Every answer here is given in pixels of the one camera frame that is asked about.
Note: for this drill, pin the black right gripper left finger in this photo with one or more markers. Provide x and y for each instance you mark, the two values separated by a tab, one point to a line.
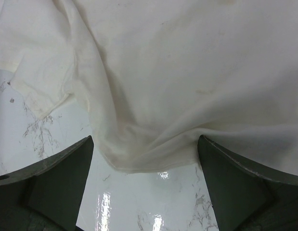
46	195

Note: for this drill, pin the cream white t shirt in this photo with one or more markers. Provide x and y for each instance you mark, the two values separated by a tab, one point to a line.
155	75

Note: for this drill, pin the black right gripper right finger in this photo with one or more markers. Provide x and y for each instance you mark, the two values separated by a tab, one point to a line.
246	195

